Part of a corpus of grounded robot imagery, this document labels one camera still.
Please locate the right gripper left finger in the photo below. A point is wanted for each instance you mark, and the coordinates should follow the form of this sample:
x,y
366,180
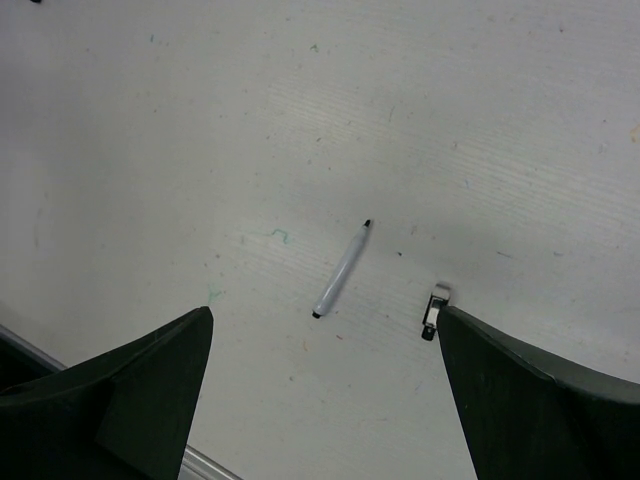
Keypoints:
x,y
124,414

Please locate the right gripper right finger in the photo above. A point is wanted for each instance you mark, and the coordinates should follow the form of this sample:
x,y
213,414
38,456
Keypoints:
x,y
529,414

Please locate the black pen cap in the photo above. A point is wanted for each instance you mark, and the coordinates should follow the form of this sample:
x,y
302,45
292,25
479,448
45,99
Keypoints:
x,y
439,298

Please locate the black marker pen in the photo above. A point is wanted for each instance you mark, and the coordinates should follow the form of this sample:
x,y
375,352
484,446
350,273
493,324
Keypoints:
x,y
342,271

